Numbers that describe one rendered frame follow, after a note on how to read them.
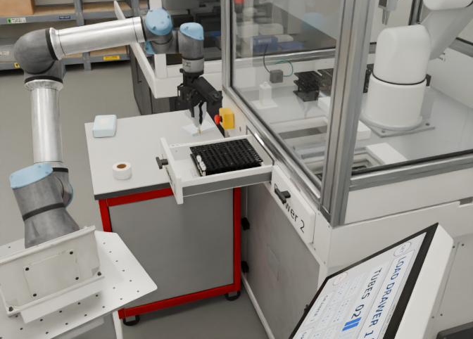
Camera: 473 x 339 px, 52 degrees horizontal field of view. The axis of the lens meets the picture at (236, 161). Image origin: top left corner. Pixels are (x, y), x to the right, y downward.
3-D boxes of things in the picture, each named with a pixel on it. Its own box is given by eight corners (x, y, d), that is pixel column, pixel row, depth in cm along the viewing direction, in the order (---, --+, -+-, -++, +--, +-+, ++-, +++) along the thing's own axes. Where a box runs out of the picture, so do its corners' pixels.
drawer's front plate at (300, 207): (307, 244, 143) (310, 214, 138) (271, 192, 167) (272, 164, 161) (312, 243, 144) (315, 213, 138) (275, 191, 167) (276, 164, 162)
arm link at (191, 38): (177, 22, 163) (203, 21, 163) (179, 53, 168) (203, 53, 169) (177, 27, 156) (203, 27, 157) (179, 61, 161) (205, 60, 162)
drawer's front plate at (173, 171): (178, 205, 160) (176, 176, 155) (161, 162, 184) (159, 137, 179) (183, 204, 161) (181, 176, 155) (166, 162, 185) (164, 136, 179)
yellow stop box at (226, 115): (222, 130, 203) (222, 114, 199) (217, 123, 209) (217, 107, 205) (234, 129, 204) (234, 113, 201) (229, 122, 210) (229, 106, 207)
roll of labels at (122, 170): (110, 173, 189) (109, 164, 187) (128, 168, 192) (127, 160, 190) (117, 181, 183) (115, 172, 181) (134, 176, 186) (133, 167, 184)
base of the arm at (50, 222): (27, 250, 126) (15, 214, 127) (26, 255, 140) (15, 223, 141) (84, 230, 133) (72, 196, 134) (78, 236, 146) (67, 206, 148)
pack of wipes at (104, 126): (115, 136, 215) (113, 127, 213) (93, 138, 214) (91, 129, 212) (117, 122, 228) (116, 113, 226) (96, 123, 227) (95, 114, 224)
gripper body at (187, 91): (191, 95, 179) (190, 63, 173) (209, 101, 174) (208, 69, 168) (177, 101, 173) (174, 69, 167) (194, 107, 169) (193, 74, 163)
